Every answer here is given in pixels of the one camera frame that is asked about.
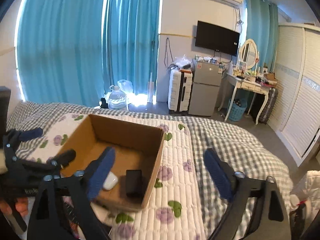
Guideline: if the open cardboard box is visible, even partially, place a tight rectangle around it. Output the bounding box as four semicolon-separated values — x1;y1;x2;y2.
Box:
47;114;164;211

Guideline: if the blue laundry basket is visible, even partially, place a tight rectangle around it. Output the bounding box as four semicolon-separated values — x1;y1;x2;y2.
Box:
228;98;247;122

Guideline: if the floral quilted bed cover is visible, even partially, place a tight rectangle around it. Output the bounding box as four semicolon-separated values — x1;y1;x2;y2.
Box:
28;113;205;239

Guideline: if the teal curtain right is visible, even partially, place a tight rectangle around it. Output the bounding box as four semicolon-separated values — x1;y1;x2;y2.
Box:
245;0;279;72

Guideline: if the grey checked blanket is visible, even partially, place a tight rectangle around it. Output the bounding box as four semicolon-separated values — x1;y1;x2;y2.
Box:
7;102;293;239

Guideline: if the white padded jacket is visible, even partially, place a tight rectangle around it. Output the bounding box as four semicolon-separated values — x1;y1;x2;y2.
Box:
290;170;319;239

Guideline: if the silver mini fridge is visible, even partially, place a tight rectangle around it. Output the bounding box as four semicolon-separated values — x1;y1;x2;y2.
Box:
188;61;222;116

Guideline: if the oval vanity mirror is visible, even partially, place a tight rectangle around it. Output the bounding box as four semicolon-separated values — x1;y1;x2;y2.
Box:
237;38;258;69

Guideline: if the black tv remote control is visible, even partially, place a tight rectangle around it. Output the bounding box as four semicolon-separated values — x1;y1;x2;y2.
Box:
63;202;79;226

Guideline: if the black wall television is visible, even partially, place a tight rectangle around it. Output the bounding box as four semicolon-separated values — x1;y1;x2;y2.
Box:
195;21;240;56

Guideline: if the small black box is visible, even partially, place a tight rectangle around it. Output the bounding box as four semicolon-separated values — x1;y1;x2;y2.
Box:
125;170;143;198

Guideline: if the clear water jug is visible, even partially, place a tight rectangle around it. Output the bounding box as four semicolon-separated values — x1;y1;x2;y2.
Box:
107;85;128;111

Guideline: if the blue curtain left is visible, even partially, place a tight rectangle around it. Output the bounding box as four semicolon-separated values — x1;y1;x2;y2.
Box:
17;0;104;107

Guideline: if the white louvered wardrobe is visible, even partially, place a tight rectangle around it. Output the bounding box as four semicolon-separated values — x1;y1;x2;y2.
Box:
268;23;319;166

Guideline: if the white dressing table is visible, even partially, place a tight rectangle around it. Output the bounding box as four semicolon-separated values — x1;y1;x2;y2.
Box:
218;72;270;125

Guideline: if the left human hand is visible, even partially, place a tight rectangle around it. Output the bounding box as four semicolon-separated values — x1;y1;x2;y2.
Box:
0;196;29;218

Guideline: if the white suitcase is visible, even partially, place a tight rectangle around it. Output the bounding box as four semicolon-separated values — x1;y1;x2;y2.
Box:
168;68;193;112

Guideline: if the white earbuds case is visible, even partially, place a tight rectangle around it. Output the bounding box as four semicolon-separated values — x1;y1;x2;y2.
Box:
103;171;118;191

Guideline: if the blue curtain middle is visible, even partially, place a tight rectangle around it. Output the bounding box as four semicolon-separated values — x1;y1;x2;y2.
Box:
102;0;160;94

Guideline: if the blue curtain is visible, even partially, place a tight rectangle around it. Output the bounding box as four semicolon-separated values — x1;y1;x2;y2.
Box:
17;0;104;107
102;0;160;94

